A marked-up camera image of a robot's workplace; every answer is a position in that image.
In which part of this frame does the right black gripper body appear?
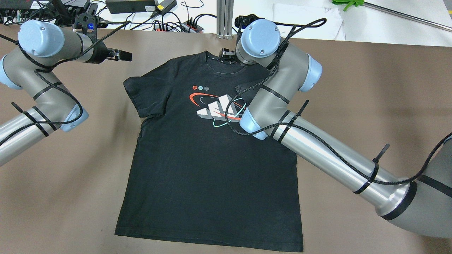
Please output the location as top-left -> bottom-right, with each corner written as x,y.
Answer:
226,49 -> 244,65

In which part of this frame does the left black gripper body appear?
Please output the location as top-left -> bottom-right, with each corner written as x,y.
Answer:
86,46 -> 120,64

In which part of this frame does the black graphic t-shirt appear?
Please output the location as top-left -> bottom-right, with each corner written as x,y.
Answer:
115,52 -> 303,252

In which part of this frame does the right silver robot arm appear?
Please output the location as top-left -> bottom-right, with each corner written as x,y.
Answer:
235,18 -> 452,238

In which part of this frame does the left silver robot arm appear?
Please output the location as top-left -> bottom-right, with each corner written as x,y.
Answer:
0,20 -> 131,165

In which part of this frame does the red black power strip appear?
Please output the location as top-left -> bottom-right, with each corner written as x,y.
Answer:
151,21 -> 204,33

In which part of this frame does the black power adapter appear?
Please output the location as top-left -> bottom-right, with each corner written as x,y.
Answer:
105,0 -> 157,14

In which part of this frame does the black electronics box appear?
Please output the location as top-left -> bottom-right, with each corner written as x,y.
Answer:
62,0 -> 91,14

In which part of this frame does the white paper sheet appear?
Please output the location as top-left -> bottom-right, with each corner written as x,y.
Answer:
273,3 -> 346,40

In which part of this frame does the green plastic clamp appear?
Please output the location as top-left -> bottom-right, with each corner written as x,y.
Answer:
332,0 -> 365,12

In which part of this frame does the steel rod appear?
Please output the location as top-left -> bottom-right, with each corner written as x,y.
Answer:
363,2 -> 452,32

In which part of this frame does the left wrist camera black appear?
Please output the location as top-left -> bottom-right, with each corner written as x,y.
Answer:
72,6 -> 97,35

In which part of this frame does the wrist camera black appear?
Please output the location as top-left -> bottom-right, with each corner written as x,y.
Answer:
72,6 -> 97,35
234,13 -> 261,29

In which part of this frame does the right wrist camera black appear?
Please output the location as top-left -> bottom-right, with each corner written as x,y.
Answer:
234,13 -> 261,29

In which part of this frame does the aluminium frame post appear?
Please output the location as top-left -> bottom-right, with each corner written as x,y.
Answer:
216,0 -> 234,39

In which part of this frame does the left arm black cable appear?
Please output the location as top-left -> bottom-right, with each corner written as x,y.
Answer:
0,20 -> 131,145

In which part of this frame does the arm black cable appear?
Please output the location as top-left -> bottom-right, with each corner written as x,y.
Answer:
225,18 -> 452,186
0,20 -> 131,145

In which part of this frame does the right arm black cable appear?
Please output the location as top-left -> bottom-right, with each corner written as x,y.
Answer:
225,18 -> 452,186

